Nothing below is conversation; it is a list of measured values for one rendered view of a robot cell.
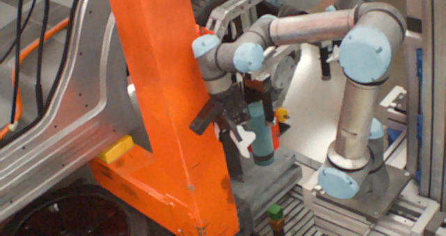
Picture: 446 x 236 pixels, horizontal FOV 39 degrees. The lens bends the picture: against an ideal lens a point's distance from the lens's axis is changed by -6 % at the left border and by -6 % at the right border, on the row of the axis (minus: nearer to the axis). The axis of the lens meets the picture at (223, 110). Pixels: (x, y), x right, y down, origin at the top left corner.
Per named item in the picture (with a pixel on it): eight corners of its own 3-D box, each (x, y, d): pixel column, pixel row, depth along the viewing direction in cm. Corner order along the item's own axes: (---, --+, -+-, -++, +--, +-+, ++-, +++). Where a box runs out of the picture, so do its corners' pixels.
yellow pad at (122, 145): (114, 134, 263) (111, 124, 260) (135, 145, 254) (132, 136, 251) (88, 152, 256) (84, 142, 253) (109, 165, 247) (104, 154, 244)
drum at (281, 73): (258, 65, 268) (252, 35, 260) (298, 79, 254) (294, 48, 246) (234, 81, 260) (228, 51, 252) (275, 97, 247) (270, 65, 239)
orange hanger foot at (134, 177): (124, 160, 274) (102, 92, 254) (211, 211, 241) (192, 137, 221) (94, 182, 265) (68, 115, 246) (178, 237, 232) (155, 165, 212)
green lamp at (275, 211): (275, 210, 221) (274, 202, 219) (284, 215, 218) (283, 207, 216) (267, 217, 219) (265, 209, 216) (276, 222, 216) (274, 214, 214)
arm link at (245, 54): (266, 30, 174) (232, 31, 180) (244, 51, 166) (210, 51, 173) (274, 56, 177) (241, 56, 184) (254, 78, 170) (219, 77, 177)
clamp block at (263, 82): (254, 79, 237) (251, 66, 234) (272, 85, 231) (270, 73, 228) (244, 85, 235) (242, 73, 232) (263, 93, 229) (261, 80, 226)
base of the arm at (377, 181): (398, 175, 195) (398, 151, 189) (373, 207, 186) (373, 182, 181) (357, 161, 204) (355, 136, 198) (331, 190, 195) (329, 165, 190)
